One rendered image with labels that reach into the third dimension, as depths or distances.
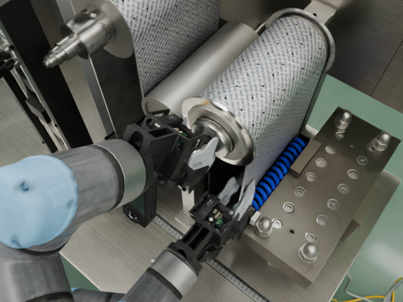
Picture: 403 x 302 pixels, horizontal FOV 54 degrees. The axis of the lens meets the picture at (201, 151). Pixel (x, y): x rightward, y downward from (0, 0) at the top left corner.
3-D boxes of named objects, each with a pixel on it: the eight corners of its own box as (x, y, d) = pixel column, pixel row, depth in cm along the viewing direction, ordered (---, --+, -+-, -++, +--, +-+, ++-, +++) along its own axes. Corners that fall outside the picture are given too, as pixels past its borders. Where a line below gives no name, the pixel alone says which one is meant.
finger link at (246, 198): (269, 177, 72) (239, 213, 68) (265, 190, 77) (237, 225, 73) (255, 167, 73) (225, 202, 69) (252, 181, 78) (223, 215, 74)
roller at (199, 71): (145, 124, 81) (137, 86, 71) (219, 53, 91) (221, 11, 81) (190, 155, 77) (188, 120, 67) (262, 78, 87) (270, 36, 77)
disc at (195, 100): (181, 132, 72) (181, 80, 59) (182, 130, 72) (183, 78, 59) (246, 178, 68) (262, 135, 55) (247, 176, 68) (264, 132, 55)
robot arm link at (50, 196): (-38, 205, 36) (-4, 145, 32) (57, 177, 45) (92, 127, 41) (9, 275, 34) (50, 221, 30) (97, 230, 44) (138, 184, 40)
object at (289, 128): (237, 205, 82) (246, 162, 66) (295, 132, 92) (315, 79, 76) (239, 207, 82) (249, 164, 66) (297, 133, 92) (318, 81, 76)
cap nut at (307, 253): (294, 256, 75) (298, 248, 72) (303, 241, 77) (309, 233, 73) (310, 268, 74) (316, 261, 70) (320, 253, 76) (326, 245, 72)
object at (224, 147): (235, 153, 60) (215, 162, 67) (242, 144, 61) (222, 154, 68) (201, 117, 59) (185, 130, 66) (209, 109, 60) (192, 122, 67)
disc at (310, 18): (258, 53, 82) (273, -6, 69) (259, 51, 83) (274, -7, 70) (319, 89, 78) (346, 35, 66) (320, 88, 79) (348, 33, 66)
